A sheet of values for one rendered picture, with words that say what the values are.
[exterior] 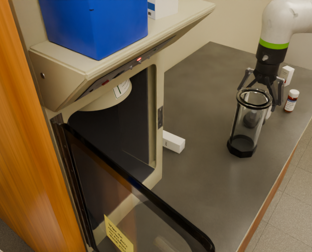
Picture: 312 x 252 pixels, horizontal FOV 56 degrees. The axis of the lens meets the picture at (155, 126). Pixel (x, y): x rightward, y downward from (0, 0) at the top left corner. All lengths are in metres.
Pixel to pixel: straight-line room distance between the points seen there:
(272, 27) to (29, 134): 0.79
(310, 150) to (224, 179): 1.77
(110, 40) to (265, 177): 0.78
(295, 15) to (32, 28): 0.75
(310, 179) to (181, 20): 2.09
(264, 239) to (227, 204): 1.12
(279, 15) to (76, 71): 0.72
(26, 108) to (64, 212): 0.20
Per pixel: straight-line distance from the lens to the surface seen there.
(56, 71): 0.40
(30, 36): 0.44
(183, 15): 0.52
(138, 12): 0.41
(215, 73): 1.52
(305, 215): 2.23
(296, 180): 2.41
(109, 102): 0.62
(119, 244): 0.57
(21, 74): 0.33
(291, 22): 0.99
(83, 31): 0.37
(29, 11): 0.43
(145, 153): 0.87
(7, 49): 0.32
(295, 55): 3.65
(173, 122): 1.17
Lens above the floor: 1.68
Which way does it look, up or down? 40 degrees down
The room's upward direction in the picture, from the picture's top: straight up
